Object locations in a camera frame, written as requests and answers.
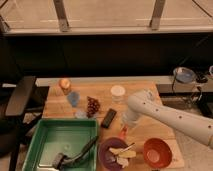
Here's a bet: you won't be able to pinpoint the orange red pepper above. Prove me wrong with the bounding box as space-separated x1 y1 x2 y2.
119 128 127 140

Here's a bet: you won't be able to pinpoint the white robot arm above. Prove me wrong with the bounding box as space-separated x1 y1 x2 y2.
122 90 213 149

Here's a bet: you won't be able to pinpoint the white lidded clear cup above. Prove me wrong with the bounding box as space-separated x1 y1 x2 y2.
110 85 126 102

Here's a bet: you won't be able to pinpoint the blue plastic cup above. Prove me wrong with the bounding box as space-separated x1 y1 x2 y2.
67 91 80 107

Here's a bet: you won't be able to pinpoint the black rectangular remote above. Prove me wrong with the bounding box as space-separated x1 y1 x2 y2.
101 109 117 128

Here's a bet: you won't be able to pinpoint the metal spoon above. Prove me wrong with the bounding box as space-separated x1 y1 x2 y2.
117 143 135 155

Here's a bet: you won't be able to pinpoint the yellow food pieces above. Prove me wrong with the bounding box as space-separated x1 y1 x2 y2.
109 148 136 168

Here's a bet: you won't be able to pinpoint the orange red bowl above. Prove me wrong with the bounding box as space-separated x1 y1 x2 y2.
143 138 172 169

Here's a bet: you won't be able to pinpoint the bunch of dark grapes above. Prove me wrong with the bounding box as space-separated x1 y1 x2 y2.
87 97 100 118

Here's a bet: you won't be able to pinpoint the purple bowl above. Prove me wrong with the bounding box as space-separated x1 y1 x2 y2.
98 137 127 171

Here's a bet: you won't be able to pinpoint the green plastic bin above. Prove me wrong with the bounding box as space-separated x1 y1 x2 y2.
22 119 98 171

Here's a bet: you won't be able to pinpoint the silver blue bowl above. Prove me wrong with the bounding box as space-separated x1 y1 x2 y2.
173 67 196 84

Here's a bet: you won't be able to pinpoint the orange fruit toy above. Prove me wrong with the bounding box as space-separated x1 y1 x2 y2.
59 78 71 95

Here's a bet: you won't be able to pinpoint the black dish brush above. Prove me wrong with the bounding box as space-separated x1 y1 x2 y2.
52 136 98 170

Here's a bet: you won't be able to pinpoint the black office chair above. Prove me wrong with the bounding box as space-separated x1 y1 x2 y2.
0 76 49 171

